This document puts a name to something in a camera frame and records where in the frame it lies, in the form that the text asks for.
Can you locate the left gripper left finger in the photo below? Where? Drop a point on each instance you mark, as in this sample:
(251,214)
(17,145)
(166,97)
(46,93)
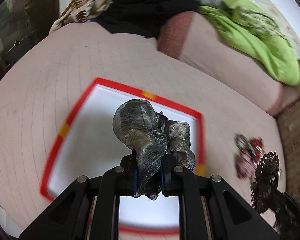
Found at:
(129,184)

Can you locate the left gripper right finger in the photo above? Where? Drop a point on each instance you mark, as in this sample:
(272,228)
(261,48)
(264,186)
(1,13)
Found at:
(169,180)

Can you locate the grey metallic scrunchie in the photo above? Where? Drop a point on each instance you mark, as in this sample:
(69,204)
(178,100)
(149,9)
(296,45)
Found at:
(151,135)

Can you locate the dark brown claw clip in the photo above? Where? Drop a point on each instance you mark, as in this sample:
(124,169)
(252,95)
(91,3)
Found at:
(265,182)

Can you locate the red white tray box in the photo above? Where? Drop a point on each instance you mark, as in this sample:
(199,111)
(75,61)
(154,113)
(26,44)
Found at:
(86,145)

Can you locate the red patterned scrunchie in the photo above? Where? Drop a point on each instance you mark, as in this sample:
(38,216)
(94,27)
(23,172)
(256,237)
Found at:
(250,152)

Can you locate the brown striped headboard cushion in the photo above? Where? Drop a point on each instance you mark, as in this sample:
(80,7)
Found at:
(289,127)

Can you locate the pink quilted bed cover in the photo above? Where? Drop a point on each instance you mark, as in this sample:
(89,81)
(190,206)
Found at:
(38,92)

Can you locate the pink bolster pillow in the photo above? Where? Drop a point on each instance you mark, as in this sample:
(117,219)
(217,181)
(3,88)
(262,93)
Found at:
(190,38)

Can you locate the black cloth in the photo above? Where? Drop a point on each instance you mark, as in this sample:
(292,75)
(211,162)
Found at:
(142,17)

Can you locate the green blanket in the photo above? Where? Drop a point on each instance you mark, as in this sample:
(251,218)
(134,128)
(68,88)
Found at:
(246,27)

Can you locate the leaf pattern cloth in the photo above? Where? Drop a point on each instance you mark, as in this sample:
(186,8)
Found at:
(80,11)

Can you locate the wooden glass cabinet door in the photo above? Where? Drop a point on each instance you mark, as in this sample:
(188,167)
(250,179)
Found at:
(23,24)

